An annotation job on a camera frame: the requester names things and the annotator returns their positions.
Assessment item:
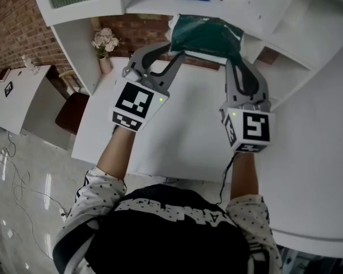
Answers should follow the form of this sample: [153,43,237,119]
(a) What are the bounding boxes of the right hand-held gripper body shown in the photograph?
[219,99,276,154]

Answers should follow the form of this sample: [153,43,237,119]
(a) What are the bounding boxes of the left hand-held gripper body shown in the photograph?
[111,66,171,133]

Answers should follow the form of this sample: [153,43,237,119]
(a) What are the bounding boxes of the green and white box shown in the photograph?
[165,13,245,67]

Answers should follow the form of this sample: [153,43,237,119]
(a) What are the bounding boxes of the white shelving unit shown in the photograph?
[29,0,343,108]

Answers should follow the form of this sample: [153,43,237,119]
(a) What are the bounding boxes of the person's right forearm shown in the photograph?
[229,151,260,202]

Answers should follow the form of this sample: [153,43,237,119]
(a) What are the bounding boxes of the person's left forearm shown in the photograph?
[96,125,137,182]

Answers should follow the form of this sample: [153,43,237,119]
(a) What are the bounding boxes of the pink flowers in vase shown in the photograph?
[91,27,120,75]

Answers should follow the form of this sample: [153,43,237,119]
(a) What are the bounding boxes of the brown cushioned chair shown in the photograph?
[54,92,90,136]

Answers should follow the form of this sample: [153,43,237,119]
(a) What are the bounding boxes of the wooden chair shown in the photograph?
[58,70,84,94]

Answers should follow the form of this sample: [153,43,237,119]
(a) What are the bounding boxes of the clear plastic bottle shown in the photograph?
[21,54,41,75]

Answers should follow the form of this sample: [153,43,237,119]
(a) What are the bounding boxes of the small white writing table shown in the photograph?
[0,64,73,151]

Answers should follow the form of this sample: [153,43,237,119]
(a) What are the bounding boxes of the person's black and white shirt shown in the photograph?
[52,166,283,274]

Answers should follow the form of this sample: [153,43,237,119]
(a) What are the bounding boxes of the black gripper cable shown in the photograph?
[218,152,241,208]

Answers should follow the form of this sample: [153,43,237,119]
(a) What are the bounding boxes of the small black photo frame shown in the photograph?
[3,81,15,98]

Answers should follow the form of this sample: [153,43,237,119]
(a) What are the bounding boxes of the white floor cable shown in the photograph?
[4,130,64,261]

